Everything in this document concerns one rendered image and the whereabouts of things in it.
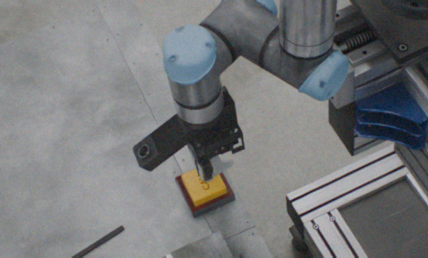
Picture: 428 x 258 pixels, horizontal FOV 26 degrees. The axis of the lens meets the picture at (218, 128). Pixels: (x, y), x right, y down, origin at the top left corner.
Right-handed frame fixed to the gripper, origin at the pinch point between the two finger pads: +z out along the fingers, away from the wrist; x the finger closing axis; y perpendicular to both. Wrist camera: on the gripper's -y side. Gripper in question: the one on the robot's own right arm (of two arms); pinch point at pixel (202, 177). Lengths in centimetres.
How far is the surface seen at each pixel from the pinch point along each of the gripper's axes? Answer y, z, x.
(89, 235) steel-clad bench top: -21.2, 5.0, 1.3
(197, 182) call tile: -1.0, 1.3, 0.2
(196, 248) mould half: -6.6, -4.1, -13.8
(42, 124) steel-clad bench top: -21.3, 5.0, 27.3
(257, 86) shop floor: 38, 85, 71
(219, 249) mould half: -3.4, -4.1, -15.6
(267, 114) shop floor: 36, 85, 60
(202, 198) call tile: -1.5, 1.5, -3.0
